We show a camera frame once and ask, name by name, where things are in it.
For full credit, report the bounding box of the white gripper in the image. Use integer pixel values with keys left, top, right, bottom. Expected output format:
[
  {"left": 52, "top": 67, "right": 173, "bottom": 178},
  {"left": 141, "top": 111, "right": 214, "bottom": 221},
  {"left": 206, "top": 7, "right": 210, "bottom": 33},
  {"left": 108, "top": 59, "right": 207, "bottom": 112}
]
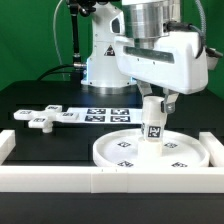
[{"left": 114, "top": 30, "right": 208, "bottom": 113}]

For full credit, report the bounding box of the white round table top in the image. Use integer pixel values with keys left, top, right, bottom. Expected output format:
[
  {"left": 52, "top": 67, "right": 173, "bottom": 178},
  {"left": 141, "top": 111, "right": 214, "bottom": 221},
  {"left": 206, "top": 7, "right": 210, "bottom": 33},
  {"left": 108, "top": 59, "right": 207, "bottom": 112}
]
[{"left": 93, "top": 129, "right": 209, "bottom": 168}]

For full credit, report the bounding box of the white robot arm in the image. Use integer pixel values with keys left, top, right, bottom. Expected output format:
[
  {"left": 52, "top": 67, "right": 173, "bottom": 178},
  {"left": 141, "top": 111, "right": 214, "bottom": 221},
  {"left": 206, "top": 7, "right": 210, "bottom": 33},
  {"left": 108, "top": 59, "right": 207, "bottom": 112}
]
[{"left": 82, "top": 0, "right": 208, "bottom": 113}]

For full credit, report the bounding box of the white marker sheet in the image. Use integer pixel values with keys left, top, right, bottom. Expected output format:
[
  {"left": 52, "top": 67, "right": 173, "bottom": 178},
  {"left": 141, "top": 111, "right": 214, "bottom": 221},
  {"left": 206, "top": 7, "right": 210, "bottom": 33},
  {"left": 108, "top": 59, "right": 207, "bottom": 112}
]
[{"left": 56, "top": 107, "right": 142, "bottom": 124}]

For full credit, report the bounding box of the white cross-shaped table base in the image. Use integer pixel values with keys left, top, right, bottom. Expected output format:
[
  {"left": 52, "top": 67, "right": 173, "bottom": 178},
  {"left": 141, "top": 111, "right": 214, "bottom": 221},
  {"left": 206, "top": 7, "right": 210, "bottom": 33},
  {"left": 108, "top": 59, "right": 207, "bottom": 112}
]
[{"left": 13, "top": 105, "right": 79, "bottom": 133}]

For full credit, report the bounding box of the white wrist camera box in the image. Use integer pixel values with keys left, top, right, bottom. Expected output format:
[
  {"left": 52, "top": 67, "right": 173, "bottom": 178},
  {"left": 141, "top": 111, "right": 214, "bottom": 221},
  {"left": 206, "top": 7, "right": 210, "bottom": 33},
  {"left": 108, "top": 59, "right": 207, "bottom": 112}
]
[{"left": 206, "top": 47, "right": 223, "bottom": 70}]

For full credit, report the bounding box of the white right fence rail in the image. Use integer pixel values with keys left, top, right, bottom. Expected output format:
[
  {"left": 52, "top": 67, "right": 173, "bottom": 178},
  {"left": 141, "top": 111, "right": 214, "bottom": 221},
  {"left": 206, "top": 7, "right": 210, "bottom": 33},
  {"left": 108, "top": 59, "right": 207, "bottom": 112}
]
[{"left": 199, "top": 132, "right": 224, "bottom": 167}]

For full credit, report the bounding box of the white fence rail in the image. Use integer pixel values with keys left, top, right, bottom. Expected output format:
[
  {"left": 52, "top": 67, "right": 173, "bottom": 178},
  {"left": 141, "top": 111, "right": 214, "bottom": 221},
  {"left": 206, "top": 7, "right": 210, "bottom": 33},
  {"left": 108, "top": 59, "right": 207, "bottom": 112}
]
[
  {"left": 199, "top": 132, "right": 224, "bottom": 167},
  {"left": 0, "top": 166, "right": 224, "bottom": 193},
  {"left": 0, "top": 130, "right": 16, "bottom": 165}
]

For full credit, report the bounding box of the black camera stand pole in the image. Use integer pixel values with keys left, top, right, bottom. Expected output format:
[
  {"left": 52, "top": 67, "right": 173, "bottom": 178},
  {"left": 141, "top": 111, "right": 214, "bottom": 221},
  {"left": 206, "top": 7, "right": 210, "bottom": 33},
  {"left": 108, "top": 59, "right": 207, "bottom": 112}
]
[{"left": 66, "top": 0, "right": 98, "bottom": 83}]

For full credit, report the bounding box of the black cable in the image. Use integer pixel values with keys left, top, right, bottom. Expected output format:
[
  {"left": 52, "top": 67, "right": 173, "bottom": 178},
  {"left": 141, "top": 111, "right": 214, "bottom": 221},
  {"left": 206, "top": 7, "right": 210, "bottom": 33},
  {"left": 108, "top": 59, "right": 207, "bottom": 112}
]
[{"left": 36, "top": 64, "right": 76, "bottom": 82}]

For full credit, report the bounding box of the grey cable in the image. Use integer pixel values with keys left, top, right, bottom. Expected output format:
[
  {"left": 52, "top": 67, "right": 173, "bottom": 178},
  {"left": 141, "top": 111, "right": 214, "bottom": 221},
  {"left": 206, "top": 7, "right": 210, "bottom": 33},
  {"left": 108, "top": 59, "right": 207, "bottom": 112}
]
[{"left": 52, "top": 0, "right": 68, "bottom": 81}]

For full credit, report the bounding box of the white front fence rail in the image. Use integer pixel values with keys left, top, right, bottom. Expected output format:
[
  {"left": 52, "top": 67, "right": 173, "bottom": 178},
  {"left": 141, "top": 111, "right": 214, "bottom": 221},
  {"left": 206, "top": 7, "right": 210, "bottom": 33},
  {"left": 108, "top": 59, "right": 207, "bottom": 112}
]
[{"left": 0, "top": 166, "right": 224, "bottom": 193}]

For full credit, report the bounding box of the white left fence rail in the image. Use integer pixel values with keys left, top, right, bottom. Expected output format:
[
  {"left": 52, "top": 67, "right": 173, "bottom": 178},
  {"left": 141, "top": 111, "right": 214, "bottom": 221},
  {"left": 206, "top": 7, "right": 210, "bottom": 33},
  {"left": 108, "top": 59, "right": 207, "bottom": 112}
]
[{"left": 0, "top": 130, "right": 16, "bottom": 165}]

